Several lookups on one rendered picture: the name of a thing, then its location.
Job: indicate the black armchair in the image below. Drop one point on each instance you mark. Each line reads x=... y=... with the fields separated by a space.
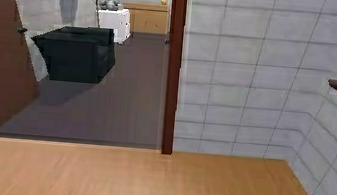
x=76 y=53

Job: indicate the white cabinet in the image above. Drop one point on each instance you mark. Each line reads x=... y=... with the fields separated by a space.
x=115 y=22

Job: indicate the grey animal statue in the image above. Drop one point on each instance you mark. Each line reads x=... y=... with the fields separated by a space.
x=109 y=2

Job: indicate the brown room door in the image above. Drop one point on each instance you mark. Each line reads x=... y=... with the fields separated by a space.
x=1 y=65

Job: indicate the wooden sideboard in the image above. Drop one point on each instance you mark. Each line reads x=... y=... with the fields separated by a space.
x=148 y=18

